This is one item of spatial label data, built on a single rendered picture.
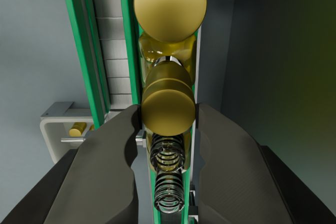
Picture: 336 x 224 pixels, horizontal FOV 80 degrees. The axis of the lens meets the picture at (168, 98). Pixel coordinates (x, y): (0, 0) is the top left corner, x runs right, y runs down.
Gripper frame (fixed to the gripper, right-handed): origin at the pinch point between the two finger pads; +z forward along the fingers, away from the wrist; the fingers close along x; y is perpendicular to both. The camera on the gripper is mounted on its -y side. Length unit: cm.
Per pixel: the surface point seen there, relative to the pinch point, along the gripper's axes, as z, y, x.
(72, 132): 34, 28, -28
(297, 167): 2.9, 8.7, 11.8
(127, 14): 19.0, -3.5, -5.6
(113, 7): 27.4, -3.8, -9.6
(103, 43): 27.4, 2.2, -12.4
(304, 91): 5.4, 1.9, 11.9
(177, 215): 27, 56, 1
